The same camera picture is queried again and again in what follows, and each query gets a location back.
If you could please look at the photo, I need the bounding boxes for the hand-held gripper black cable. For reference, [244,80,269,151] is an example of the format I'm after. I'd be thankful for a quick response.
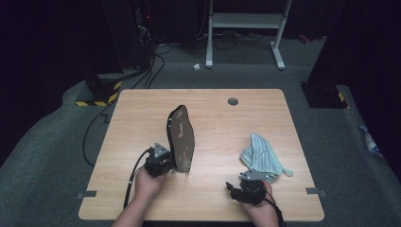
[123,148,153,210]
[264,198,288,227]

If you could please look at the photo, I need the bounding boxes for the striped light green towel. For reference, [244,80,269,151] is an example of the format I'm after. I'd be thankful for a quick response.
[239,132,294,184]

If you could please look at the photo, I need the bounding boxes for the person's right hand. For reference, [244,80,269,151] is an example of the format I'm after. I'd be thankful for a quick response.
[241,180,276,222]

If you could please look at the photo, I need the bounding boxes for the right hand-held gripper black cable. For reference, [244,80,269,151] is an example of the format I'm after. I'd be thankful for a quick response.
[264,198,288,227]

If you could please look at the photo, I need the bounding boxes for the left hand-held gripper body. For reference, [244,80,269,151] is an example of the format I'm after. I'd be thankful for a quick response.
[144,142,174,179]

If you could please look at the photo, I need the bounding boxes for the blue white packet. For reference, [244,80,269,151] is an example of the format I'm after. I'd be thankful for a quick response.
[358,124,385,156]

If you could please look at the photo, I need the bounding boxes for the black yellow striped dark base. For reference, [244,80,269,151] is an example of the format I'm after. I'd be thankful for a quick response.
[300,81,351,111]

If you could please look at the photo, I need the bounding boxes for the person's left hand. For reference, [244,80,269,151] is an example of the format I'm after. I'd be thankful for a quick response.
[133,166,169,204]

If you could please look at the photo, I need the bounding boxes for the white metal stand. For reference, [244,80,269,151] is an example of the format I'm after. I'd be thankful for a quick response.
[204,0,293,71]

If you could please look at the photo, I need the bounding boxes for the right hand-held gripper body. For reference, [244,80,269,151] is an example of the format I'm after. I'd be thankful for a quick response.
[234,168,272,206]

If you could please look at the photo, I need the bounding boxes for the dark equipment rack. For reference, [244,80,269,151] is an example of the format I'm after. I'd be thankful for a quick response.
[99,0,159,73]

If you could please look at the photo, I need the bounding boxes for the left hand-held gripper black cable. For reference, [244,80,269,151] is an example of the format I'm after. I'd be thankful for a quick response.
[123,148,153,210]

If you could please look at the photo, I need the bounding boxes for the bundle of black floor cables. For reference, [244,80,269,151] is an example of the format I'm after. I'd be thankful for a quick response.
[130,43,174,90]

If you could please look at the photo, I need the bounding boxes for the black yellow striped wide base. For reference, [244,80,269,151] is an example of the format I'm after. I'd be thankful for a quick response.
[75,72,124,108]

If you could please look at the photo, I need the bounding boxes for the black floor cable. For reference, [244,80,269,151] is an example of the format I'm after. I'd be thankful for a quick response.
[81,103,116,167]

